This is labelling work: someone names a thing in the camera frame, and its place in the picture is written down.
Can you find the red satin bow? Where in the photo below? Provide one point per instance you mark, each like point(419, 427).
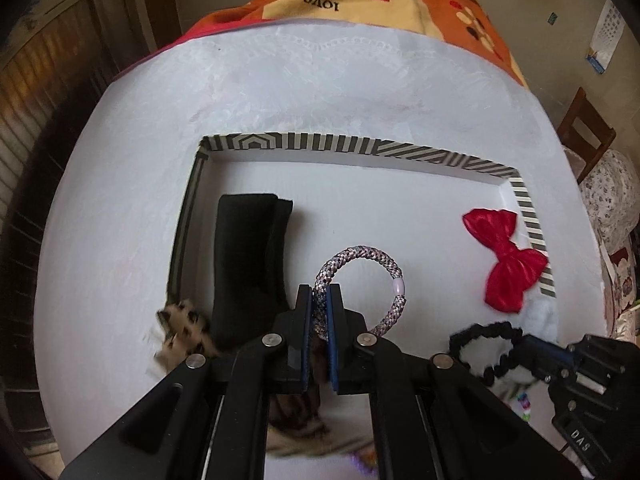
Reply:
point(505, 255)

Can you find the wall calendar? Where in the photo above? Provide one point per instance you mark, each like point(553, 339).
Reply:
point(605, 35)

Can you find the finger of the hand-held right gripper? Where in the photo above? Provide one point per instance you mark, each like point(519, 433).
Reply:
point(547, 350)

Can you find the black cloth headband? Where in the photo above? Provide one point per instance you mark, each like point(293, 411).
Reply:
point(245, 260)

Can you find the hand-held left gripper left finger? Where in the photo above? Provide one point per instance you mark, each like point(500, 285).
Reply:
point(305, 340)

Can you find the brown wooden chair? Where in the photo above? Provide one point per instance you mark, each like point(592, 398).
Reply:
point(585, 132)

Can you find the striped cardboard box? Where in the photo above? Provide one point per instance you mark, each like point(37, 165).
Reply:
point(350, 180)

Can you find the floral patterned bedding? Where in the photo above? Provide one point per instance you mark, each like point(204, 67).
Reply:
point(612, 200)

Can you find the white fluffy hair accessory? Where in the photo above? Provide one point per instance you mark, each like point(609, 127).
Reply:
point(542, 317)

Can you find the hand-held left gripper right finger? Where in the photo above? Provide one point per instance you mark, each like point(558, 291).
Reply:
point(334, 340)

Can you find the leopard print scrunchie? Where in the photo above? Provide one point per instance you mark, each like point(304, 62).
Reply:
point(185, 330)

